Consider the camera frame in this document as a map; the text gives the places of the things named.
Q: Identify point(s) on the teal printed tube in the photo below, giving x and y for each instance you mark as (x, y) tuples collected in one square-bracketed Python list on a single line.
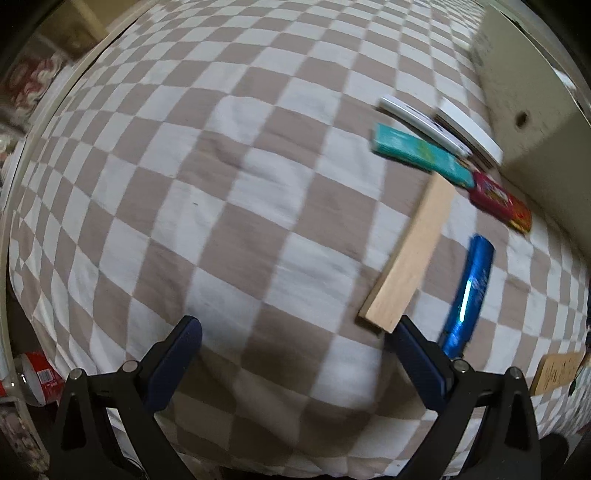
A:
[(415, 150)]

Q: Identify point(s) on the long light wooden block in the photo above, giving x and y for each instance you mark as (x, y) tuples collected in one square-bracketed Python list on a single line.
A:
[(411, 258)]

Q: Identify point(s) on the red printed packet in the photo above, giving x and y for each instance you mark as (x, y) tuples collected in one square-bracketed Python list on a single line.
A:
[(498, 198)]

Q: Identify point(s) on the red drink can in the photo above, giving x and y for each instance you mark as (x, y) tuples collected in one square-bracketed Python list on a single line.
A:
[(39, 376)]

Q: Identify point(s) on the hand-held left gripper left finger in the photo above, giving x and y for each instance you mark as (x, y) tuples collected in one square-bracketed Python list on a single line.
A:
[(178, 364)]

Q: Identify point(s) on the carved wooden board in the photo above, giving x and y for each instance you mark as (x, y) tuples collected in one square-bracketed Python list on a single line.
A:
[(554, 371)]

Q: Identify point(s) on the shiny blue tube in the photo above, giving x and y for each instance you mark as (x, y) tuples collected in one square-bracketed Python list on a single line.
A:
[(473, 286)]

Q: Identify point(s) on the brown white checkered blanket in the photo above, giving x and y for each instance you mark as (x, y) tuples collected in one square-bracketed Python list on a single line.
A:
[(277, 184)]

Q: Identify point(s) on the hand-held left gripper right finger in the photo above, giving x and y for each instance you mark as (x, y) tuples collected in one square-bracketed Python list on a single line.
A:
[(422, 369)]

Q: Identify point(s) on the red printed cloth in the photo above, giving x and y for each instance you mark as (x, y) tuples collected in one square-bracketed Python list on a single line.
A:
[(34, 76)]

